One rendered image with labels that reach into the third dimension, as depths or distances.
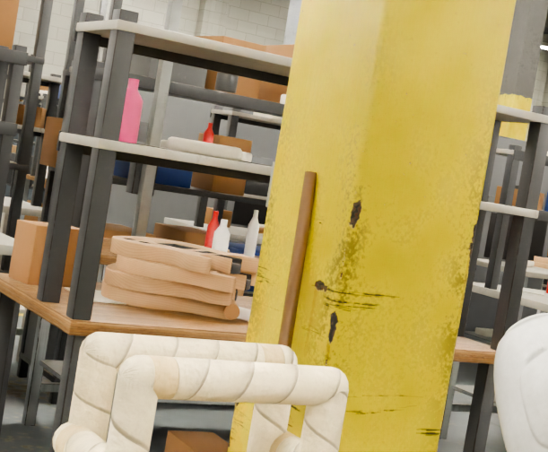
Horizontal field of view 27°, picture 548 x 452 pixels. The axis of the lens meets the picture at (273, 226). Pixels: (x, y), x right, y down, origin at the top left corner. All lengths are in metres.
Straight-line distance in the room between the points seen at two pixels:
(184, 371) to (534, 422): 0.38
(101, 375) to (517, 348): 0.42
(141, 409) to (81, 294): 2.07
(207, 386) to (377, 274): 1.06
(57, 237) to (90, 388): 2.21
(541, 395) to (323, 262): 0.87
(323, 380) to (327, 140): 1.06
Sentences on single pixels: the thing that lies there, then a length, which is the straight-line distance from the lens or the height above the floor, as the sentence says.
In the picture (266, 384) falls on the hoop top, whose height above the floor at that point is 1.20.
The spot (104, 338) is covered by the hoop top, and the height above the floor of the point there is 1.21.
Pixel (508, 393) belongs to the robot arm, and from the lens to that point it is 1.11.
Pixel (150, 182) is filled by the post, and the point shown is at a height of 1.23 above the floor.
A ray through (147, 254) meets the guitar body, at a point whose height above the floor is 1.05.
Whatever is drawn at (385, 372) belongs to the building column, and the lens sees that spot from 1.94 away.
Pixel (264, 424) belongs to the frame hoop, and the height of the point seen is 1.14.
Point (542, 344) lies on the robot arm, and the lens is 1.10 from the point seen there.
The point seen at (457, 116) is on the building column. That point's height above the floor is 1.50.
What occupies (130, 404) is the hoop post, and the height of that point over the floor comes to 1.18.
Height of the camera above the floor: 1.36
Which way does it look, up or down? 3 degrees down
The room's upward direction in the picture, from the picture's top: 9 degrees clockwise
